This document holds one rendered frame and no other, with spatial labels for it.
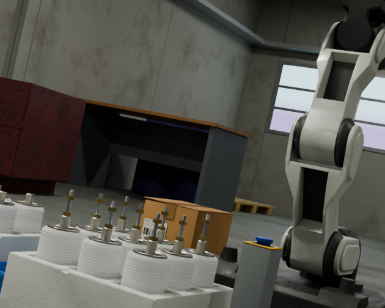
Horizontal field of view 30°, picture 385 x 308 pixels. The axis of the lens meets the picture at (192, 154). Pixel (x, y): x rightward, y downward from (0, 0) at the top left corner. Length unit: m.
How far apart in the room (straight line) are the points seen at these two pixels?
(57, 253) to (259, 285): 0.45
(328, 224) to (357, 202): 7.93
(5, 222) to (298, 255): 0.85
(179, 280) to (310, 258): 0.65
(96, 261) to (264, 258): 0.36
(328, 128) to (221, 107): 8.22
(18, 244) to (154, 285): 0.54
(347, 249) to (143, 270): 0.85
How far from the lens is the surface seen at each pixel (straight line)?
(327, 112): 2.10
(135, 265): 1.53
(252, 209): 9.17
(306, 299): 1.95
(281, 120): 10.50
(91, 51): 7.56
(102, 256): 1.58
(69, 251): 1.66
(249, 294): 1.63
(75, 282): 1.58
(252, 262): 1.63
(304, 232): 2.16
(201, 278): 1.73
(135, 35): 8.19
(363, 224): 10.04
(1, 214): 1.94
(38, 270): 1.64
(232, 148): 6.70
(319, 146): 2.07
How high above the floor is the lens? 0.46
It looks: 1 degrees up
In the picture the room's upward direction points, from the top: 12 degrees clockwise
